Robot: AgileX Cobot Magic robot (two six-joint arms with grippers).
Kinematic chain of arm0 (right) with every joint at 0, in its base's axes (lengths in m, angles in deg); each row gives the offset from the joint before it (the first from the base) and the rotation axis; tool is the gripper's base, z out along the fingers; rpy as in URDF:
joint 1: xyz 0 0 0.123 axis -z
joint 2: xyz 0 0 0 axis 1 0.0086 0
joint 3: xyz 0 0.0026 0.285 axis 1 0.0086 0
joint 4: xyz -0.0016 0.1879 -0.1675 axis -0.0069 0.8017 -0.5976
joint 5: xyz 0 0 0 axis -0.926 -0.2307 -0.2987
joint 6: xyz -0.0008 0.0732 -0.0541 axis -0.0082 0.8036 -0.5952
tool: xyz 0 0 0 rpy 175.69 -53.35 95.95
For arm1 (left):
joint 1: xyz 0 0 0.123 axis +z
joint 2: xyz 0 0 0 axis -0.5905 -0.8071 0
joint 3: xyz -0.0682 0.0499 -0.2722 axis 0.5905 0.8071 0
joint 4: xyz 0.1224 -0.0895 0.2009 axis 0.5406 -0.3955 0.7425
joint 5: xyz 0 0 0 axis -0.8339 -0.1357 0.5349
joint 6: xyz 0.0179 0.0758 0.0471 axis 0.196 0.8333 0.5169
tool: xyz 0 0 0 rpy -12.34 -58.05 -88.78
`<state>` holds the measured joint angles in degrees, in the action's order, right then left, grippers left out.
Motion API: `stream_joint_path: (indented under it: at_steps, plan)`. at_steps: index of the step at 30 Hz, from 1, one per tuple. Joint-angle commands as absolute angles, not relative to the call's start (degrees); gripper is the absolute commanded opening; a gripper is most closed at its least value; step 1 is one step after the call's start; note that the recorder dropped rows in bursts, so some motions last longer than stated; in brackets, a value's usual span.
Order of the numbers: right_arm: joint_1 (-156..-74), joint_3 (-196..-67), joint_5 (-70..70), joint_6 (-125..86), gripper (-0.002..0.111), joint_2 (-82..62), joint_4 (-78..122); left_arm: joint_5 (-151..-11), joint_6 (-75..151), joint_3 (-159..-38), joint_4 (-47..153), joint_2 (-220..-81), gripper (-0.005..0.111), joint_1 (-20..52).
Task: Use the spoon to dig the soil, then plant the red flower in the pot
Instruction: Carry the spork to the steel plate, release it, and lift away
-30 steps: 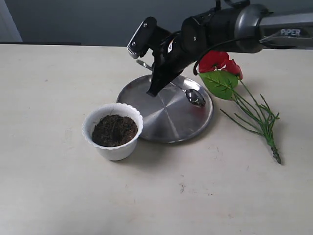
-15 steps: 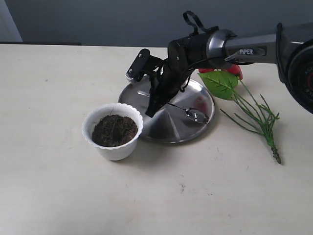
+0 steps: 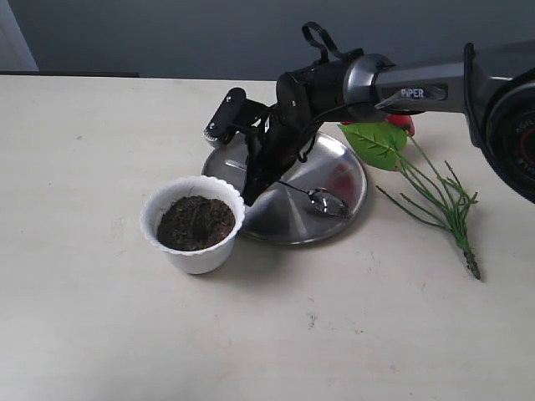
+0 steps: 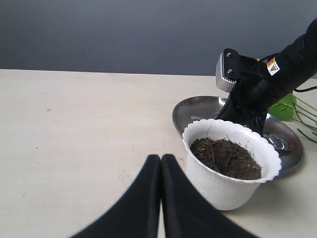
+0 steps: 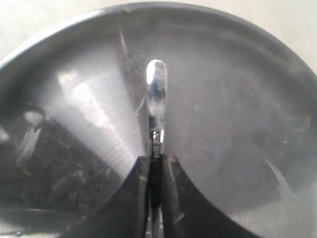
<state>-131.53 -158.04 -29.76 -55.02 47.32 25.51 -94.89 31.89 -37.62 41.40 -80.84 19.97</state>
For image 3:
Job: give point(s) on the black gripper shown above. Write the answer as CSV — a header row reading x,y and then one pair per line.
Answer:
x,y
284,128

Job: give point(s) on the white scalloped soil pot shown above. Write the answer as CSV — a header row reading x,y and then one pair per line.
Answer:
x,y
194,221

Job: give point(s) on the round steel plate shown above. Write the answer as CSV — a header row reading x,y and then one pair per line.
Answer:
x,y
284,215

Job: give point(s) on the artificial red anthurium flower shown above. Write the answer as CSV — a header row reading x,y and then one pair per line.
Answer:
x,y
389,145

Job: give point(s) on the steel spork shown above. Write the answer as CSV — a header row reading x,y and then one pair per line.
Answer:
x,y
318,200

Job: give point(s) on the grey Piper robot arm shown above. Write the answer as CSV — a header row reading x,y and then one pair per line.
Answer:
x,y
492,87

